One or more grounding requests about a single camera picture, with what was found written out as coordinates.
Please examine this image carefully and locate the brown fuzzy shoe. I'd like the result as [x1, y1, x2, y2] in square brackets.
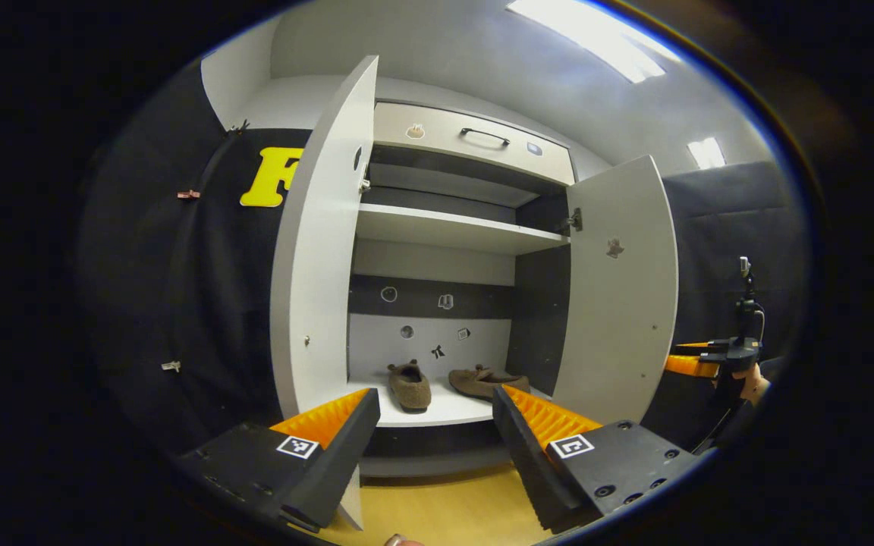
[448, 364, 530, 401]
[387, 359, 432, 413]

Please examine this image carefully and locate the large ceiling light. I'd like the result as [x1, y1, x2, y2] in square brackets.
[505, 0, 681, 84]

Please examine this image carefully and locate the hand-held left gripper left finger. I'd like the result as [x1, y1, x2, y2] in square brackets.
[179, 388, 382, 532]

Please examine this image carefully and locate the white cabinet door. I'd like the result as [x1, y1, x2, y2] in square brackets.
[551, 155, 679, 425]
[270, 55, 379, 530]

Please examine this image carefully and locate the black drawer handle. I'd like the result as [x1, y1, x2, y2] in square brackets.
[460, 127, 511, 147]

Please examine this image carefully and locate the small ceiling light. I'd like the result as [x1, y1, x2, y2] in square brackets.
[687, 136, 726, 170]

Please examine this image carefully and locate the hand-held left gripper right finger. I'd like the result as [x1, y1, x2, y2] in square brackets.
[492, 383, 700, 534]

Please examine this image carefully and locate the white cabinet shelf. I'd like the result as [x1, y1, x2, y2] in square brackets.
[355, 202, 571, 256]
[346, 379, 552, 429]

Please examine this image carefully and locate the grey white shoe cabinet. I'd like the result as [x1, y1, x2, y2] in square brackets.
[346, 99, 578, 479]

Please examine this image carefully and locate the beige cabinet drawer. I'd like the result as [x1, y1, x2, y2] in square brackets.
[373, 101, 576, 187]

